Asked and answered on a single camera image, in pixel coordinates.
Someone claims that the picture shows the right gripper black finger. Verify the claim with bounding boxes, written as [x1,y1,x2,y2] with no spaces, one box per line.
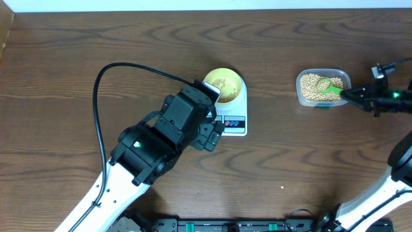
[341,95,369,111]
[340,87,366,97]

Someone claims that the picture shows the green plastic measuring scoop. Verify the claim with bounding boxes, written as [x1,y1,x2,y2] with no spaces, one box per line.
[315,78,342,95]

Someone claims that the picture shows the yellow plastic bowl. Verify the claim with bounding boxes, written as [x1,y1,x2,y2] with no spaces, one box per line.
[203,68,246,104]

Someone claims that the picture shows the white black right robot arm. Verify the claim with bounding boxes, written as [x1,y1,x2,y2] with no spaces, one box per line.
[312,83,411,231]

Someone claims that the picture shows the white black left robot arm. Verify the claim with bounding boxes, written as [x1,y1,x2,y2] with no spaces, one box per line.
[57,82,225,231]

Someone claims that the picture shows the white digital kitchen scale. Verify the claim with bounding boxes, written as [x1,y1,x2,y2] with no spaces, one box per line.
[216,80,248,137]

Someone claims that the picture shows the clear container of soybeans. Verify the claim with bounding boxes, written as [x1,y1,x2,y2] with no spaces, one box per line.
[296,68,351,107]

